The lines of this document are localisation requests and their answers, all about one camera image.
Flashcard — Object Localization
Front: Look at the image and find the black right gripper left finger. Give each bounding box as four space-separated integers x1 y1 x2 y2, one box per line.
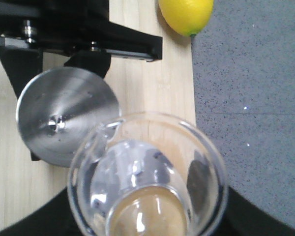
0 188 82 236

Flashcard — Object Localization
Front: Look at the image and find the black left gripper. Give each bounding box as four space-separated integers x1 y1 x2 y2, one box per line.
0 0 163 162

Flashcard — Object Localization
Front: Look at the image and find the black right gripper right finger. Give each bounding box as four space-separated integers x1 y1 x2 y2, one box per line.
215 187 295 236

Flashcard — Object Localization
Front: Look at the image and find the steel jigger measuring cup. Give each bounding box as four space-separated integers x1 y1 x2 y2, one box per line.
16 67 121 167

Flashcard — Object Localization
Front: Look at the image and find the clear glass shaker cup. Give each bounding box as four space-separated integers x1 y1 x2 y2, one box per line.
68 113 228 236

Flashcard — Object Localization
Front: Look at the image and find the wooden cutting board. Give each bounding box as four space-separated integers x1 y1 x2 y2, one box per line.
0 0 197 233

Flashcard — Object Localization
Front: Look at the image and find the yellow lemon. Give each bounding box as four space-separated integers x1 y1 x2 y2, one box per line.
158 0 214 37

